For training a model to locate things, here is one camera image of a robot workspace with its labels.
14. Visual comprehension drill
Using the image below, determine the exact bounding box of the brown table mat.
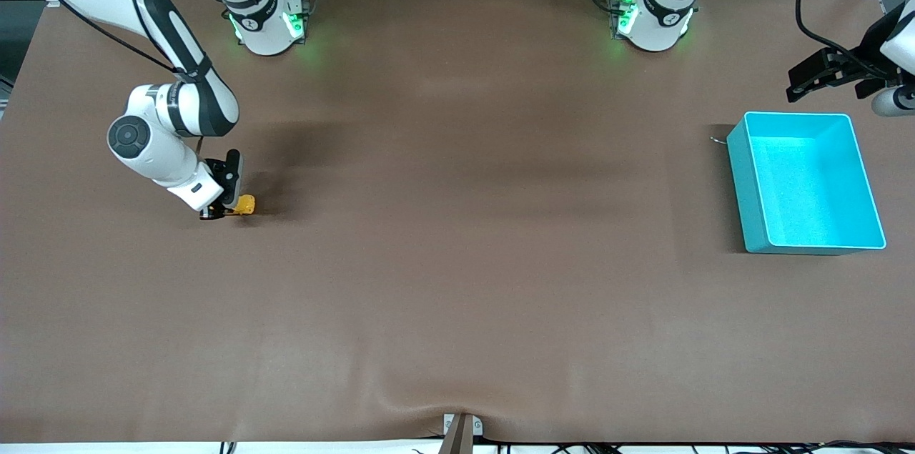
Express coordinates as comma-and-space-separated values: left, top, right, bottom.
0, 0, 915, 445

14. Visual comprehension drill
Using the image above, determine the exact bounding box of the brown post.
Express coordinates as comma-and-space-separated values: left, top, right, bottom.
437, 415, 476, 454

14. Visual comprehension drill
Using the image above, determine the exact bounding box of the teal plastic bin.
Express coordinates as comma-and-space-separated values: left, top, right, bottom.
726, 112, 888, 256

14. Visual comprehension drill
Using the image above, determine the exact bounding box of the metal table edge bracket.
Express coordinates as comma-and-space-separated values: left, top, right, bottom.
442, 413, 484, 438

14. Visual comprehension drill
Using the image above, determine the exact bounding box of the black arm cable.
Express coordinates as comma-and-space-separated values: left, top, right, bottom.
785, 0, 894, 79
11, 0, 179, 76

